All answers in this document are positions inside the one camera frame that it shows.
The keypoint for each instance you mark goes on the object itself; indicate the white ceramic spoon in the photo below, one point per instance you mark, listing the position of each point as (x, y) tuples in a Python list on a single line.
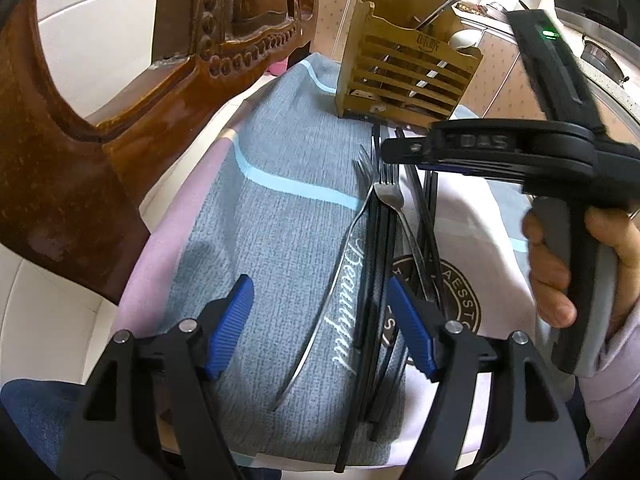
[(465, 42)]

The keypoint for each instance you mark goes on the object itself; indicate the grey pink patterned cloth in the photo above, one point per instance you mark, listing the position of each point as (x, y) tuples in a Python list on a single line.
[(272, 198)]

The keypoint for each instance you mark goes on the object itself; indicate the wooden utensil holder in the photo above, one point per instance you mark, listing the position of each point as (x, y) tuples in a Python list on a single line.
[(395, 71)]

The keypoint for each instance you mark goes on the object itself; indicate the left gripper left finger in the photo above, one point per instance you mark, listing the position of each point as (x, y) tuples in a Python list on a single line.
[(222, 322)]

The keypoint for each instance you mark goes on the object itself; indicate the carved wooden chair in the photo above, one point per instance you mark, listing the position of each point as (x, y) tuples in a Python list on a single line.
[(100, 97)]

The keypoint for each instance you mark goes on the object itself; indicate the black chopstick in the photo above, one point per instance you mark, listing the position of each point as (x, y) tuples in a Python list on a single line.
[(367, 165), (381, 270), (415, 180), (435, 219)]

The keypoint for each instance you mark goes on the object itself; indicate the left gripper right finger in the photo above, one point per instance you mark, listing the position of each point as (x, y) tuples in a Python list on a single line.
[(420, 322)]

